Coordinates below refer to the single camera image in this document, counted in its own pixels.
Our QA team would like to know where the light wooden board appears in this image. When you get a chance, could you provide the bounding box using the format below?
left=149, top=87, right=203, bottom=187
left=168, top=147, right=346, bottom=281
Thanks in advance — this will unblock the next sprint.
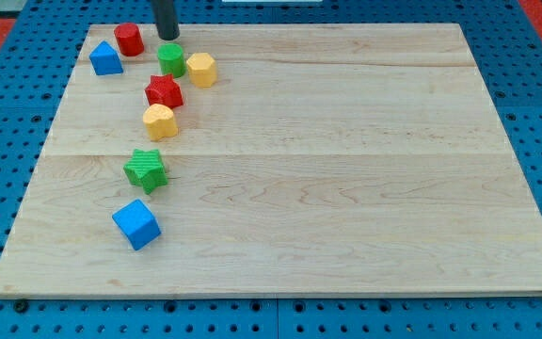
left=0, top=24, right=542, bottom=299

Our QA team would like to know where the red cylinder block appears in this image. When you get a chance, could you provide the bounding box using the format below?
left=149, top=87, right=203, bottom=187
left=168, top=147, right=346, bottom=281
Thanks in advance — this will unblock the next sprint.
left=114, top=23, right=145, bottom=57

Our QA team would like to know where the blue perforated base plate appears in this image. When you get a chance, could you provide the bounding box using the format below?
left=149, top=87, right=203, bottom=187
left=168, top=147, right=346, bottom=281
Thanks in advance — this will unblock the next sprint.
left=0, top=0, right=542, bottom=338

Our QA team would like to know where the blue cube block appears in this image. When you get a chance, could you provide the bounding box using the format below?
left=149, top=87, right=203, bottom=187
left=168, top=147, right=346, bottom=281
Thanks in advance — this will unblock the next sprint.
left=112, top=200, right=162, bottom=250

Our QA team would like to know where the green cylinder block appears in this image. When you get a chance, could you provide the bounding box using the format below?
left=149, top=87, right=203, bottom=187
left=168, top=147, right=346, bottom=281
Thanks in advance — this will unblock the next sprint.
left=157, top=43, right=186, bottom=78

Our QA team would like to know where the yellow hexagon block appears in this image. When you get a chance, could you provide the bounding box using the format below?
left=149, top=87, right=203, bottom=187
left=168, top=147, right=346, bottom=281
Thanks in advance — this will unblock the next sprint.
left=186, top=53, right=217, bottom=88

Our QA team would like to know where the red star block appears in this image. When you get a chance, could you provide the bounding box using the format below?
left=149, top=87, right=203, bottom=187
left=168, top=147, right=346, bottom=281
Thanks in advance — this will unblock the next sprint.
left=144, top=73, right=183, bottom=108

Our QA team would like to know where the green star block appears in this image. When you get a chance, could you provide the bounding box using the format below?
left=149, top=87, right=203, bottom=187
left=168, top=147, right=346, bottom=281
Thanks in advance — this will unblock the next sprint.
left=123, top=149, right=168, bottom=195

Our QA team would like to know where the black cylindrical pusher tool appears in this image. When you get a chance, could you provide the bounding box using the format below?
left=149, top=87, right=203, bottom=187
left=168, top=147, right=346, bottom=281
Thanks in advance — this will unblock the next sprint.
left=151, top=0, right=180, bottom=40

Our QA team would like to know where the yellow heart block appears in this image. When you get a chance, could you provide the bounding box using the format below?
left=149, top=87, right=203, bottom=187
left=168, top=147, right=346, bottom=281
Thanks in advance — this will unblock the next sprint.
left=142, top=104, right=179, bottom=141

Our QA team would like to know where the blue triangular prism block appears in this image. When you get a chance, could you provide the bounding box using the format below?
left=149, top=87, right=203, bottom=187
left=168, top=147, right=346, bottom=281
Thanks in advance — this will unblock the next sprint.
left=88, top=40, right=123, bottom=75

